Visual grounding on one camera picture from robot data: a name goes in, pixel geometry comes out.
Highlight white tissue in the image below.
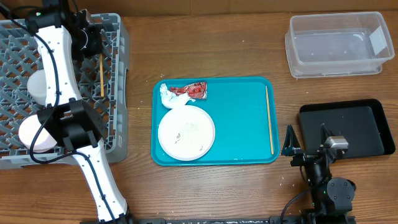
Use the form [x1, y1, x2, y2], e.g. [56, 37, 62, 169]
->
[159, 83, 195, 109]

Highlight clear plastic bin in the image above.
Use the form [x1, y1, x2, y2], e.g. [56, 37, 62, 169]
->
[285, 12, 395, 78]

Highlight white bowl in rack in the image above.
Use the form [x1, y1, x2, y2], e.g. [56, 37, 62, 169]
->
[27, 70, 47, 105]

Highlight pink white bowl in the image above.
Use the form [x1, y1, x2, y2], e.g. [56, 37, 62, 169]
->
[18, 114, 58, 153]

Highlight red snack wrapper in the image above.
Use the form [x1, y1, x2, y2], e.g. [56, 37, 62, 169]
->
[170, 82, 207, 100]

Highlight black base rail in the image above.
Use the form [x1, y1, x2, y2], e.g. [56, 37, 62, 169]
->
[80, 215, 356, 224]

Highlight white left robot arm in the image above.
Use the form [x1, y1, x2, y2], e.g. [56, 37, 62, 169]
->
[25, 6, 138, 223]

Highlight teal serving tray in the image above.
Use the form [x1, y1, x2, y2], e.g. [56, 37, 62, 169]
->
[150, 77, 280, 166]

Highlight grey dishwasher rack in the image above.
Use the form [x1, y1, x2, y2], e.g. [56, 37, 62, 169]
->
[1, 13, 130, 169]

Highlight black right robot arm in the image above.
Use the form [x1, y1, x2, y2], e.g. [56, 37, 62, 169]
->
[282, 124, 356, 224]

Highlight black plastic tray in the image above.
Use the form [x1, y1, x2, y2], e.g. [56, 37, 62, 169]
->
[298, 99, 396, 159]

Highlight wooden chopstick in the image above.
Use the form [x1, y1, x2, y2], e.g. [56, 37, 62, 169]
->
[266, 85, 274, 155]
[99, 54, 104, 98]

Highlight white round plate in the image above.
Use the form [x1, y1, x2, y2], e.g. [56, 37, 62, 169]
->
[157, 105, 216, 161]

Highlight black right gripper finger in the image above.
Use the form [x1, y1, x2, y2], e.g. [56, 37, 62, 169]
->
[281, 124, 301, 156]
[320, 124, 333, 146]

